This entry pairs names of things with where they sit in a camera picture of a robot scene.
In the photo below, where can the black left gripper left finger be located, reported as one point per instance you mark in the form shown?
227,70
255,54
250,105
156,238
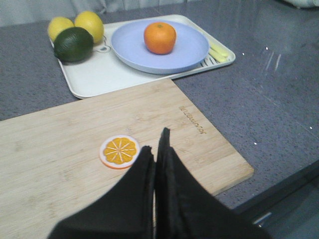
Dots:
124,212

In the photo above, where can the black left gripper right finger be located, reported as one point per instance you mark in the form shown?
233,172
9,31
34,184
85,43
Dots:
185,210

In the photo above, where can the light blue plate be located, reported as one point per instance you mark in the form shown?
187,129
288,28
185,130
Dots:
191,47

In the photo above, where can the orange fruit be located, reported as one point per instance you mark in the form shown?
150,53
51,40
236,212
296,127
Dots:
160,37

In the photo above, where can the cream white tray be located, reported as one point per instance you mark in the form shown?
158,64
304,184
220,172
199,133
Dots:
104,72

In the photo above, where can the orange slice coaster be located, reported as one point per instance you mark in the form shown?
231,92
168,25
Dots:
119,151

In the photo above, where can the wooden cutting board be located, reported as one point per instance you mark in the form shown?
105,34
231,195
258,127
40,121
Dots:
50,165

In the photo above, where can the pale yellow fruit pieces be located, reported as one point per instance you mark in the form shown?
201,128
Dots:
218,52

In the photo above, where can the dark green lime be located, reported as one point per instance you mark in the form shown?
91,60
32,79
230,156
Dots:
73,44

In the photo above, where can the yellow lemon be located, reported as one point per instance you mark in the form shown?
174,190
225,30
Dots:
91,22
57,25

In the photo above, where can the grey curtain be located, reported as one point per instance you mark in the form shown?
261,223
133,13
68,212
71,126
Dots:
14,12

